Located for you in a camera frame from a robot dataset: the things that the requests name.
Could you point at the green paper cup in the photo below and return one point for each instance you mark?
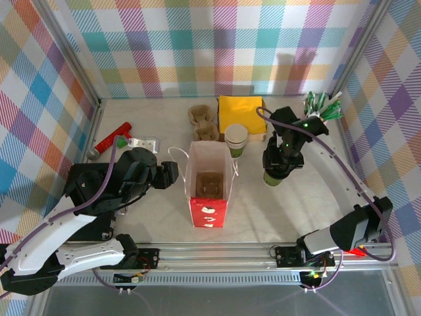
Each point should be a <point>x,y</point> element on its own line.
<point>273,181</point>

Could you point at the pulp cup carrier stack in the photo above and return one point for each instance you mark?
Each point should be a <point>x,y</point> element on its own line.
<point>200,115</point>

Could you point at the stacked paper cups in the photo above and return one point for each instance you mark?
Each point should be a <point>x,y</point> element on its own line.
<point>236,133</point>

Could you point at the white wrapped straw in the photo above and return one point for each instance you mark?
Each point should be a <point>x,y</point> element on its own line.
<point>337,96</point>

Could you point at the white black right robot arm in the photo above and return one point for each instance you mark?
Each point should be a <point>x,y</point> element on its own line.
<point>342,184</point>

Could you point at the yellow folded cloth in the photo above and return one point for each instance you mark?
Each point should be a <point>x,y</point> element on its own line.
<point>241,110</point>

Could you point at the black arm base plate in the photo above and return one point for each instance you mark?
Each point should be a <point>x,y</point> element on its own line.
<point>284,256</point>
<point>149,256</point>

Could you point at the small circuit board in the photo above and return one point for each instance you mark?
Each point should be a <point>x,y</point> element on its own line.
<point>131,279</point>

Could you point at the green toy block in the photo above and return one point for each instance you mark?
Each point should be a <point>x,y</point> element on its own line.
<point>123,143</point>

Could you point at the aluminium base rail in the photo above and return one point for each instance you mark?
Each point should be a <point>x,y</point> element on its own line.
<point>213,255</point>

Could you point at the aluminium table side rail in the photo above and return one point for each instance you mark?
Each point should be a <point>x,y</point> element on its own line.
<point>95,125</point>

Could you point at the red paper gift bag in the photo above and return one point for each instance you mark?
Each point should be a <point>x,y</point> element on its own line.
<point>208,215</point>

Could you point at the red toy brick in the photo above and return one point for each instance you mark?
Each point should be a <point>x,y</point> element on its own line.
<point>360,252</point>

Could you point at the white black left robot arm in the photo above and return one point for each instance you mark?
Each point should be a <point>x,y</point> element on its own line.
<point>49,237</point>

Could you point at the green striped wrapped straw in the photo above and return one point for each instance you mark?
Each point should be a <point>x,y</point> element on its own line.
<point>309,103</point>
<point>320,102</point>

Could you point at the aluminium frame post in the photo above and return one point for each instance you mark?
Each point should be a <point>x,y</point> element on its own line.
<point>73,54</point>
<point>360,49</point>

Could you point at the red toy microphone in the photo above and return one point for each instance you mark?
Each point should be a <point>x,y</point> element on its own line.
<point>110,140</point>

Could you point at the black hard case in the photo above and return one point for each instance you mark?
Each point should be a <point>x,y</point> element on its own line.
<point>95,230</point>

